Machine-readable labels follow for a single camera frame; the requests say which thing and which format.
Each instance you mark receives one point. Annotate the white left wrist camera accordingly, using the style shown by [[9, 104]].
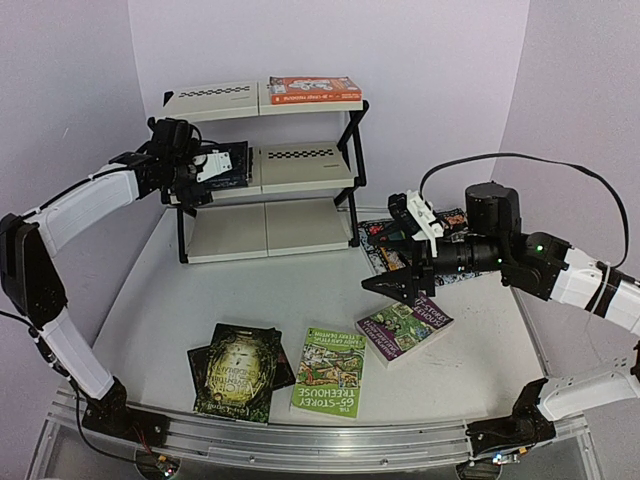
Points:
[[211, 165]]

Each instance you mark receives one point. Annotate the purple 117-Storey Treehouse book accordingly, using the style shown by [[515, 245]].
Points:
[[398, 331]]

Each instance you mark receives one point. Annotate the dark blue Nineteen Eighty-Four book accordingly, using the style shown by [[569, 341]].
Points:
[[240, 157]]

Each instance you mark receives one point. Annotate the green 65-Storey Treehouse book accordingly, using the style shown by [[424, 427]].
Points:
[[330, 374]]

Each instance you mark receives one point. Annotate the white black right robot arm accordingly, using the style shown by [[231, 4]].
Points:
[[539, 264]]

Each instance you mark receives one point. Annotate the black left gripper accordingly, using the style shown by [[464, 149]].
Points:
[[195, 197]]

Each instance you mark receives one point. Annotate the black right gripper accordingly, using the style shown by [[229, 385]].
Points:
[[420, 265]]

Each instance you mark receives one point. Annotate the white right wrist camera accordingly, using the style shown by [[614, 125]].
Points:
[[415, 216]]

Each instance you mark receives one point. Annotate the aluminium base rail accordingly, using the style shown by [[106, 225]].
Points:
[[415, 431]]

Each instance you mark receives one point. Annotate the patterned fabric placemat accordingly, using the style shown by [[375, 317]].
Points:
[[387, 258]]

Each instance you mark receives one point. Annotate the green Alice in Wonderland book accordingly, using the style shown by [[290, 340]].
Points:
[[238, 373]]

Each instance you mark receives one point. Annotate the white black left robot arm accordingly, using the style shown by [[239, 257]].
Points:
[[168, 163]]

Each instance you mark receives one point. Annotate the beige three-tier shelf rack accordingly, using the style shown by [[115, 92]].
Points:
[[298, 198]]

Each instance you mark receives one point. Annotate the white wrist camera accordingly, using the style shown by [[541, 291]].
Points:
[[211, 165], [415, 216]]

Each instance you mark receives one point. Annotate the dark red black book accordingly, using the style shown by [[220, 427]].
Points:
[[198, 361]]

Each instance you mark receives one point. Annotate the orange 78-Storey Treehouse book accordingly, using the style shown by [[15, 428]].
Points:
[[305, 89]]

